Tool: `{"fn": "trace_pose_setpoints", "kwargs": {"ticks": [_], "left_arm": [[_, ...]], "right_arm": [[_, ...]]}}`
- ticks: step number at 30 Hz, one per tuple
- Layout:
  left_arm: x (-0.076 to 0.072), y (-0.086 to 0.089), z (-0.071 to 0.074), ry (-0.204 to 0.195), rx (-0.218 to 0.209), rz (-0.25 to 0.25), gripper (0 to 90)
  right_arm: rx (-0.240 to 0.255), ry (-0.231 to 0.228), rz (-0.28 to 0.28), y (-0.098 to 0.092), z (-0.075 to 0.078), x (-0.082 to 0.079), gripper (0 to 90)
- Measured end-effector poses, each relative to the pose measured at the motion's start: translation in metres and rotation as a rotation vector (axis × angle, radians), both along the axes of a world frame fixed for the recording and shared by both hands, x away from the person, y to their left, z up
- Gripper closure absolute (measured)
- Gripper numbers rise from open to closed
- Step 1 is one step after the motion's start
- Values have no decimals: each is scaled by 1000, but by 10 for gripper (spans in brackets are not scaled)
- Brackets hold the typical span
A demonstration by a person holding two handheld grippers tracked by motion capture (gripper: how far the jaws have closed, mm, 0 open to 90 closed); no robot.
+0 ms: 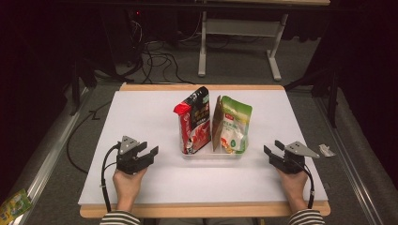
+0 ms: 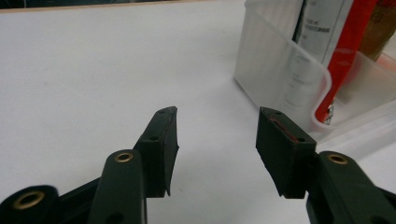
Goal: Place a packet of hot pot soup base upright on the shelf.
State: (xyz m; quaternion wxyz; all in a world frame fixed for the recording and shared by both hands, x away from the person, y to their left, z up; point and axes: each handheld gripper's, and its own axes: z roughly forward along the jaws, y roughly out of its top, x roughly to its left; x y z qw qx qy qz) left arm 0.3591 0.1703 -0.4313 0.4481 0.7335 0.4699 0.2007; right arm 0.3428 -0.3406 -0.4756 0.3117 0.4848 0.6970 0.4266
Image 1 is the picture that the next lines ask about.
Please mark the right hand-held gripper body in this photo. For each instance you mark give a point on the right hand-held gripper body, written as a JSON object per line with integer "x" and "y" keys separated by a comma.
{"x": 291, "y": 164}

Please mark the person's left hand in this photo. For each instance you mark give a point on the person's left hand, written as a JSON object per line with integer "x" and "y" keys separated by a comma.
{"x": 128, "y": 186}

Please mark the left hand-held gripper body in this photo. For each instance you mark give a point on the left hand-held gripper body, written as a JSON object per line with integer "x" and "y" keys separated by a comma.
{"x": 130, "y": 162}

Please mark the aluminium floor rail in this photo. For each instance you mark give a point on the aluminium floor rail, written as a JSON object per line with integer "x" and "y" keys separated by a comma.
{"x": 50, "y": 159}
{"x": 353, "y": 175}

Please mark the person's right hand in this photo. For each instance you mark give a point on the person's right hand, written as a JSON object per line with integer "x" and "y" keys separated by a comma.
{"x": 294, "y": 187}

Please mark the wooden table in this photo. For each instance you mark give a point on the wooden table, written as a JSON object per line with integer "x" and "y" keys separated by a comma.
{"x": 156, "y": 87}

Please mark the crumpled white paper scrap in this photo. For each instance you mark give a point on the crumpled white paper scrap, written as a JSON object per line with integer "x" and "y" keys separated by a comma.
{"x": 326, "y": 150}

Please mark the green and white packet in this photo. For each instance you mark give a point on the green and white packet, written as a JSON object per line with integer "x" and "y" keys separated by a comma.
{"x": 237, "y": 122}

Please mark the black metal stand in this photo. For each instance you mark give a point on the black metal stand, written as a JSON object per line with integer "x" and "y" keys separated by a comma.
{"x": 75, "y": 84}
{"x": 333, "y": 93}

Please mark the white metal desk frame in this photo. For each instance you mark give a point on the white metal desk frame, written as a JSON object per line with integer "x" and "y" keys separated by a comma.
{"x": 241, "y": 27}

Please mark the gold foil packet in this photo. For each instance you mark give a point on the gold foil packet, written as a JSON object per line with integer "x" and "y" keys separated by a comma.
{"x": 217, "y": 125}

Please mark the red and black sauce packet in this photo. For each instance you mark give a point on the red and black sauce packet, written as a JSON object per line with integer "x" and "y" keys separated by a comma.
{"x": 195, "y": 125}

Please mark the white table mat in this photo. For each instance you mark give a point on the white table mat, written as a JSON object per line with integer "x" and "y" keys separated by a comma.
{"x": 150, "y": 109}

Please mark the clear plastic container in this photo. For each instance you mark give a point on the clear plastic container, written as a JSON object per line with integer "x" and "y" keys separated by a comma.
{"x": 216, "y": 154}

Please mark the green and yellow packet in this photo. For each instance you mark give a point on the green and yellow packet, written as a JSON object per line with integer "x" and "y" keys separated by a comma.
{"x": 14, "y": 206}

